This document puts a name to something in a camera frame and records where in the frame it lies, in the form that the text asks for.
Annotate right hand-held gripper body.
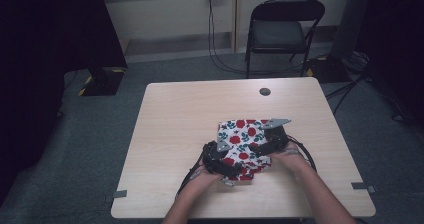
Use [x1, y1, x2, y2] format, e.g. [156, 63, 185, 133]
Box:
[260, 118, 292, 152]

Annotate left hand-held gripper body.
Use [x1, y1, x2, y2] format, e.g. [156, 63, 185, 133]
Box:
[201, 135, 235, 176]

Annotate white shirt with red flowers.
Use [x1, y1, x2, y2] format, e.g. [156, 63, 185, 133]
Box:
[217, 118, 285, 187]

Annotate person's left hand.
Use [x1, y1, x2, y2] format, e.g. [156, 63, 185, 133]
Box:
[189, 168, 225, 194]

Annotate person's right hand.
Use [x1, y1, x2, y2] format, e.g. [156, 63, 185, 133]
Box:
[269, 141, 312, 176]

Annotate black stand base yellow stripes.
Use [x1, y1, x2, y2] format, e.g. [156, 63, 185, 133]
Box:
[304, 55, 353, 84]
[78, 66, 128, 97]

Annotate black folding chair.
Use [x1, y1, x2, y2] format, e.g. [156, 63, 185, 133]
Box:
[244, 0, 326, 80]

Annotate grey curtain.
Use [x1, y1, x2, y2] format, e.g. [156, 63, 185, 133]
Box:
[329, 0, 372, 59]

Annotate dark curtain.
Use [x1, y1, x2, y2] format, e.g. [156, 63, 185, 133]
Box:
[354, 0, 424, 127]
[0, 0, 129, 206]

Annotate left hand-held gripper cable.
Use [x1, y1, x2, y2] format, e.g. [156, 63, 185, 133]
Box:
[175, 147, 210, 199]

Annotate hand-held gripper cable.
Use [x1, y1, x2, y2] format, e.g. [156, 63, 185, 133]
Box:
[286, 135, 318, 174]
[175, 147, 210, 199]

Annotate right hand-held gripper cable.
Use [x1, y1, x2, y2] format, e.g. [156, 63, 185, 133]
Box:
[286, 135, 318, 174]

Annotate black floor cable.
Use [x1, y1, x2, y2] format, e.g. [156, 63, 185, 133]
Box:
[325, 73, 368, 116]

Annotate coiled cable bundle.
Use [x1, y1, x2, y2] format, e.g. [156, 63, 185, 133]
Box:
[345, 50, 371, 74]

